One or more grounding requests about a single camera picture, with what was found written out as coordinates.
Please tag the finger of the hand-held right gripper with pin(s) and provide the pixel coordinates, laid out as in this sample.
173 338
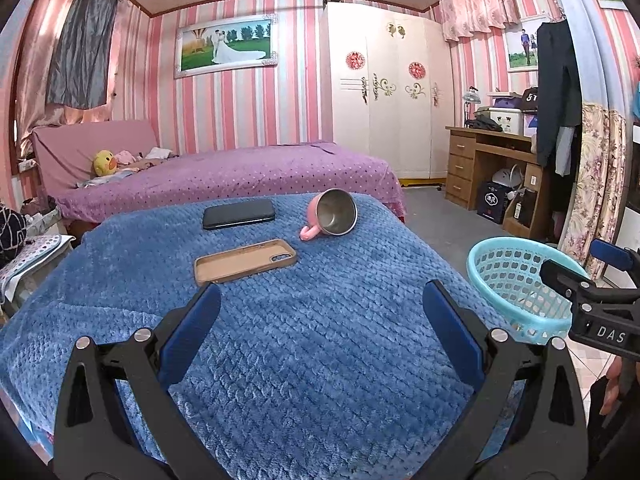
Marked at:
565 277
610 255

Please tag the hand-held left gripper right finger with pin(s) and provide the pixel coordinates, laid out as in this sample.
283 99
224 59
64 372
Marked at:
452 332

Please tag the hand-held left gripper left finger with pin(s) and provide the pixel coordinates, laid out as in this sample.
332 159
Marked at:
190 330

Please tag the light blue plastic basket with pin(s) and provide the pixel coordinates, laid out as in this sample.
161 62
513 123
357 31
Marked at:
500 280

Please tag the person's right hand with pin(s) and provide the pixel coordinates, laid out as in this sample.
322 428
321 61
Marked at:
612 385

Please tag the brown cardboard box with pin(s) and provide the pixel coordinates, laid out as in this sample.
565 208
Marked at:
522 212

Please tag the tan phone case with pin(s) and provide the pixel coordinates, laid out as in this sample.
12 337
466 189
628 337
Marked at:
245 262

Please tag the floral divider curtain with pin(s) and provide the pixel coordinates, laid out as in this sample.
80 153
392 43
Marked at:
597 160

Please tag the dark blue box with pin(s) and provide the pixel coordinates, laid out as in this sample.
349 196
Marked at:
492 205

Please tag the blue fleece blanket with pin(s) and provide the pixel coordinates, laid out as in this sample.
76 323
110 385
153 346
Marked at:
300 335

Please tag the white fan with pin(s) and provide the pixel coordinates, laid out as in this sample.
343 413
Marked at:
506 180

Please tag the black phone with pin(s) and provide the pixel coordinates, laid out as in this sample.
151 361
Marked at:
239 214

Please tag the wooden desk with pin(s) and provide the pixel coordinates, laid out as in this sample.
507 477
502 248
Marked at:
462 165

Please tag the purple dotted bed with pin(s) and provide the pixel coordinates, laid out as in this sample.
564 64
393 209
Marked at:
250 175

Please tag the white storage box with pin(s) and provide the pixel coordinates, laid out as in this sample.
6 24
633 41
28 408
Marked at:
507 121

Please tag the dark clothes pile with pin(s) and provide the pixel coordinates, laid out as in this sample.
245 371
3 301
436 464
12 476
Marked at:
486 125

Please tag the polka dot cloth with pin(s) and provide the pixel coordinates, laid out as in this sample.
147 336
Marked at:
35 255

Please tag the pink steel mug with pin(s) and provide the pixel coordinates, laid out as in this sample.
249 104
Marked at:
315 210

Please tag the black printed bag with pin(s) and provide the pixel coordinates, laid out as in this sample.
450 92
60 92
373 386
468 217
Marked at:
529 99

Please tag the dark hanging jacket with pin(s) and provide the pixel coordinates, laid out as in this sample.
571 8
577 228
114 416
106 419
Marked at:
557 85

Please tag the white folded clothes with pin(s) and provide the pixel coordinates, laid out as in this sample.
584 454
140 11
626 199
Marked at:
161 152

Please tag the pink cloth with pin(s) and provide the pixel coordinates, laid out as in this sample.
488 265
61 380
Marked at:
126 157

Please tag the yellow duck plush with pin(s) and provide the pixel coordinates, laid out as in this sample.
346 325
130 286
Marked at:
104 162

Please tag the desk lamp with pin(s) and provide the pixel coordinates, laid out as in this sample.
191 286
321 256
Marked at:
471 100

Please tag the black white patterned pillow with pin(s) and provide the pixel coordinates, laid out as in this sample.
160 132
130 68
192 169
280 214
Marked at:
12 232

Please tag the pink covered headboard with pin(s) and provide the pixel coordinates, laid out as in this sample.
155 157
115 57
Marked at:
70 150

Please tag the white wardrobe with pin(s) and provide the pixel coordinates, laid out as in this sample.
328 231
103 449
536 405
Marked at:
390 125

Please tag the framed couple photo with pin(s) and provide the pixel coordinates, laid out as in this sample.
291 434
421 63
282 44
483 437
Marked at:
522 47

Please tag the white power strip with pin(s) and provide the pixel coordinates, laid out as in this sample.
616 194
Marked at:
26 164

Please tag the pink floral curtain valance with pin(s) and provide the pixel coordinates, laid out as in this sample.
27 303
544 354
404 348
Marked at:
475 5

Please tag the framed wedding picture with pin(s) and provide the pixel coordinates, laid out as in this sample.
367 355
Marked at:
225 45

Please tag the grey window curtain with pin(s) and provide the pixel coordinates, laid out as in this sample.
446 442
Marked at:
82 40

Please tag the pink satin curtain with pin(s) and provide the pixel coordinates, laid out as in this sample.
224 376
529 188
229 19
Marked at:
35 60

